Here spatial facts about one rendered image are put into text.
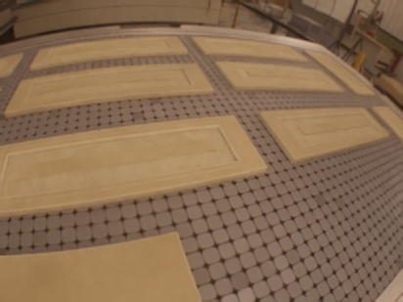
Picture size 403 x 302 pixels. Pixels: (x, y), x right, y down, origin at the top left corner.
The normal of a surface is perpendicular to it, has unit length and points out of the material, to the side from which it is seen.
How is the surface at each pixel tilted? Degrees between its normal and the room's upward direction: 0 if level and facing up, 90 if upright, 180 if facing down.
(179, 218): 0
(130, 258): 0
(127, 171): 11
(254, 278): 0
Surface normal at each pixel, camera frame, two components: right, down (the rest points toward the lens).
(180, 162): 0.22, -0.52
